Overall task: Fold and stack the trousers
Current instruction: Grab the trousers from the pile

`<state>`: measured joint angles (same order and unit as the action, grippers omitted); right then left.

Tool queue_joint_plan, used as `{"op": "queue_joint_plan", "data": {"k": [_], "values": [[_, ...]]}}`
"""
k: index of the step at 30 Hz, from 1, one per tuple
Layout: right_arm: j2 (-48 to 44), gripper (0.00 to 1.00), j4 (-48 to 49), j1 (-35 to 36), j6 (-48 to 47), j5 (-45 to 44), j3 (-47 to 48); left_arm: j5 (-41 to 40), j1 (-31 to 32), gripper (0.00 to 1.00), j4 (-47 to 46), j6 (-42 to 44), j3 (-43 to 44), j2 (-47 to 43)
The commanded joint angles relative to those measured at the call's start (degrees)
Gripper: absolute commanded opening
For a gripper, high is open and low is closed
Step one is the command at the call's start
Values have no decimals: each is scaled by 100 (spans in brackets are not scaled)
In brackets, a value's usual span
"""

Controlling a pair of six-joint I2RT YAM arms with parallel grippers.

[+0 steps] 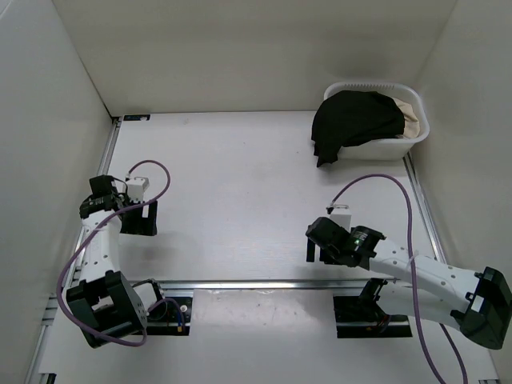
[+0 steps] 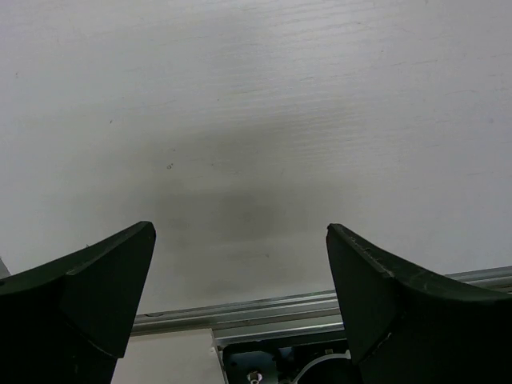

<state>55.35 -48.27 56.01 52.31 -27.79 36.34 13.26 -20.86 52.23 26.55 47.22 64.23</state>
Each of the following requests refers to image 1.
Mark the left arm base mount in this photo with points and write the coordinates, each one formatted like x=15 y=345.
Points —
x=168 y=309

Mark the left aluminium rail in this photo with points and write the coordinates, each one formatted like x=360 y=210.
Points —
x=75 y=264

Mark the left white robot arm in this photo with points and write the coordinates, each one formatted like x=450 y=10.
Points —
x=103 y=299

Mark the beige garment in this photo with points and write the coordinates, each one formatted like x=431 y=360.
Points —
x=412 y=126

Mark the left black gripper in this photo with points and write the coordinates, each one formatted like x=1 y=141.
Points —
x=143 y=226

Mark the small dark label sticker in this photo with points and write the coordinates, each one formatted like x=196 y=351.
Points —
x=136 y=117

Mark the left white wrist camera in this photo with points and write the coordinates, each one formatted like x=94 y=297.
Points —
x=135 y=189

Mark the white plastic laundry basket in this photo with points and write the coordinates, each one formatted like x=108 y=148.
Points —
x=391 y=149

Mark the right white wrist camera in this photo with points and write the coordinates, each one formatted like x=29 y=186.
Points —
x=340 y=214

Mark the front aluminium rail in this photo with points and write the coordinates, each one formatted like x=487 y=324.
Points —
x=290 y=284

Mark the black trousers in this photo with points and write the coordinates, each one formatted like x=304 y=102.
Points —
x=352 y=118

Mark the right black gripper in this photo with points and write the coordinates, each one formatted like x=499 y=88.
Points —
x=310 y=255

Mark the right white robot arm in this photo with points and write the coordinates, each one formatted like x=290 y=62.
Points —
x=478 y=304

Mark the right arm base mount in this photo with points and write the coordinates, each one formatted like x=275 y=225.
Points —
x=360 y=316

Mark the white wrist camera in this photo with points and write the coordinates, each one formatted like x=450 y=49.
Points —
x=135 y=189
x=340 y=214

